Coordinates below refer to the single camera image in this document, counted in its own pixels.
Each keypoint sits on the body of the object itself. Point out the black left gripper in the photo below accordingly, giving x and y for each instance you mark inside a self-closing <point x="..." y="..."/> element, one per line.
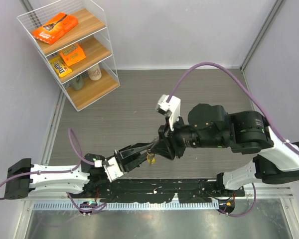
<point x="130" y="151"/>

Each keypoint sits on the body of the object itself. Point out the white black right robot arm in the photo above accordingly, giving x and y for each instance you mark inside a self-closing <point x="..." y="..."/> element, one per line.
<point x="246" y="132"/>

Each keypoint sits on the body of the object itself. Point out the grey green cup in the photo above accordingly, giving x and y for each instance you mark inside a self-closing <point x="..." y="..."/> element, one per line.
<point x="77" y="83"/>

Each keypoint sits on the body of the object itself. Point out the white patterned cup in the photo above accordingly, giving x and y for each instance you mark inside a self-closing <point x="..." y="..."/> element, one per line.
<point x="94" y="73"/>

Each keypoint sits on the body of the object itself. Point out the white wire wooden shelf rack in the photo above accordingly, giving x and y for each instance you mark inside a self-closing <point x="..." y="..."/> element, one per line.
<point x="72" y="37"/>

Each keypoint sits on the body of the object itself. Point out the yellow candy bag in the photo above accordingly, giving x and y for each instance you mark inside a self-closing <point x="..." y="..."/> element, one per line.
<point x="59" y="66"/>

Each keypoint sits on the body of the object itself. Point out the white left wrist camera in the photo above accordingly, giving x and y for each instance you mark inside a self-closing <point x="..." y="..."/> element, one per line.
<point x="111" y="167"/>

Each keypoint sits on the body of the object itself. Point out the large orange candy bag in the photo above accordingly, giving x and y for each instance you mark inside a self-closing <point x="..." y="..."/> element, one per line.
<point x="55" y="28"/>

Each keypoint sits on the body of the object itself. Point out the small orange candy bag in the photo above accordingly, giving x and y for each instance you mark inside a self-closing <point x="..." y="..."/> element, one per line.
<point x="72" y="54"/>

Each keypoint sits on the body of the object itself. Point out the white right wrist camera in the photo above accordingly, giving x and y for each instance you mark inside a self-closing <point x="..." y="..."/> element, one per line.
<point x="171" y="109"/>

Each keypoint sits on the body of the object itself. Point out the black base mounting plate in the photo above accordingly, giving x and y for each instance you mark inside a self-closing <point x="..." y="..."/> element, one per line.
<point x="191" y="190"/>

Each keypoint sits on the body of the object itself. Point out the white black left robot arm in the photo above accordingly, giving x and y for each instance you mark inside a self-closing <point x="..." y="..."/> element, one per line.
<point x="27" y="179"/>

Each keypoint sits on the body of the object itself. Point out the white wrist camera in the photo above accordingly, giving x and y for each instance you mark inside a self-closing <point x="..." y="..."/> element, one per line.
<point x="171" y="109"/>
<point x="111" y="167"/>

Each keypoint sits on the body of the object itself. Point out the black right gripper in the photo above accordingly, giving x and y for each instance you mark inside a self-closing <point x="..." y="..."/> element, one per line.
<point x="161" y="148"/>

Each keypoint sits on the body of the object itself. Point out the white slotted cable duct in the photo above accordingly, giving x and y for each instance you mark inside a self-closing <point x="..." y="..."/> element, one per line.
<point x="173" y="205"/>

